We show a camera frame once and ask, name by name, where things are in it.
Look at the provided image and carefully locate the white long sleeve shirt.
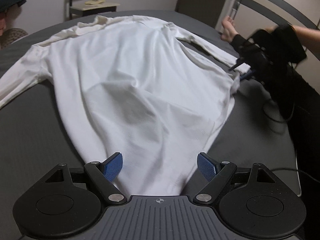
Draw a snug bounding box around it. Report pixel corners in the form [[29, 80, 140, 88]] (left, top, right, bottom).
[[1, 15, 249, 196]]

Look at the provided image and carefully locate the person bare foot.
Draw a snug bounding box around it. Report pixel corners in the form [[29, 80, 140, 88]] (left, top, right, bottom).
[[221, 16, 239, 43]]

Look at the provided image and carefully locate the dark grey bed sheet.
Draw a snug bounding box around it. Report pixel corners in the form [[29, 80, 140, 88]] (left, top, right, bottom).
[[0, 10, 301, 230]]

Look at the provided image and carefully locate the yellow item on chair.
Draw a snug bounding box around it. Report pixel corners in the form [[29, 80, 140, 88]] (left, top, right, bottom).
[[85, 0, 105, 5]]

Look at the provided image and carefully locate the woven grey waste basket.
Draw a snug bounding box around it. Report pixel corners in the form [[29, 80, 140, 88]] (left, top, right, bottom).
[[0, 28, 28, 49]]

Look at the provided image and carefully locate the cream and black wooden chair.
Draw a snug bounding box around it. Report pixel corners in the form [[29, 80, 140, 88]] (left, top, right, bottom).
[[68, 0, 120, 20]]

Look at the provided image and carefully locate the pink hanging cloth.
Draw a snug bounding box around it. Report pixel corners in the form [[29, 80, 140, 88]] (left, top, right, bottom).
[[0, 12, 7, 36]]

